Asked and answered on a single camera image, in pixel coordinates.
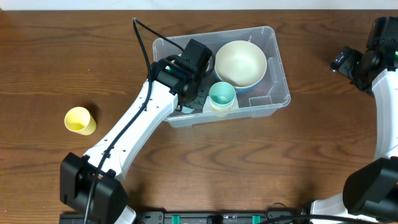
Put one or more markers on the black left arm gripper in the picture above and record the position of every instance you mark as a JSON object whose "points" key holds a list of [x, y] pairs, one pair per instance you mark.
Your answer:
{"points": [[203, 93]]}

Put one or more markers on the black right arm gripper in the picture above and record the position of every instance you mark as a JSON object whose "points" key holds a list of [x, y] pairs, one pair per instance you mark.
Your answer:
{"points": [[348, 68]]}

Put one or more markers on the green plastic cup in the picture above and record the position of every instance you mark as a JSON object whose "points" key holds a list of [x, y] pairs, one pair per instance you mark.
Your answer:
{"points": [[222, 93]]}

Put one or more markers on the beige bowl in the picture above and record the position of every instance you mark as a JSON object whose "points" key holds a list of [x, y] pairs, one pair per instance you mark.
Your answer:
{"points": [[240, 63]]}

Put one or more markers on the dark blue bowl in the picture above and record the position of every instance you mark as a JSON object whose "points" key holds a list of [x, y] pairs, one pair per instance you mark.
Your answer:
{"points": [[240, 89]]}

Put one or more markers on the cream plastic cup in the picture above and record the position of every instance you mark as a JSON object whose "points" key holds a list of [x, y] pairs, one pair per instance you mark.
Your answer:
{"points": [[221, 107]]}

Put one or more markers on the pink plastic cup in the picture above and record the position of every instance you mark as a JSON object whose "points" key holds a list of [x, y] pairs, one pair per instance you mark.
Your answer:
{"points": [[187, 110]]}

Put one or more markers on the clear plastic storage bin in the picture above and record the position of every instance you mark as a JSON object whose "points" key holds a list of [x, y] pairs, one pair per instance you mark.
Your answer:
{"points": [[269, 96]]}

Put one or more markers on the yellow plastic cup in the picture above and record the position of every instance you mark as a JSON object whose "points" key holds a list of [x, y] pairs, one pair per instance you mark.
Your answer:
{"points": [[221, 112], [79, 120]]}

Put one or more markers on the white small bowl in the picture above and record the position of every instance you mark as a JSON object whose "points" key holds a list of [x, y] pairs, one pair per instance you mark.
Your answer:
{"points": [[207, 66]]}

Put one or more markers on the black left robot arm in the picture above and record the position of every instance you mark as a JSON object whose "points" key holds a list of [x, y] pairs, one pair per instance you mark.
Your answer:
{"points": [[92, 184]]}

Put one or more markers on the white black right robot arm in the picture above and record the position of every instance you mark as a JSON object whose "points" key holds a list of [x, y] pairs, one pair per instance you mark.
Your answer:
{"points": [[370, 193]]}

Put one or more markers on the yellow plastic cup front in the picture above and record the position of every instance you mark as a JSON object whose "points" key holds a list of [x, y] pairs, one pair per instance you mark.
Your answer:
{"points": [[79, 120]]}

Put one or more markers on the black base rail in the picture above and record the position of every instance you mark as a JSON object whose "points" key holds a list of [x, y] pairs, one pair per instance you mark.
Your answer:
{"points": [[205, 218]]}

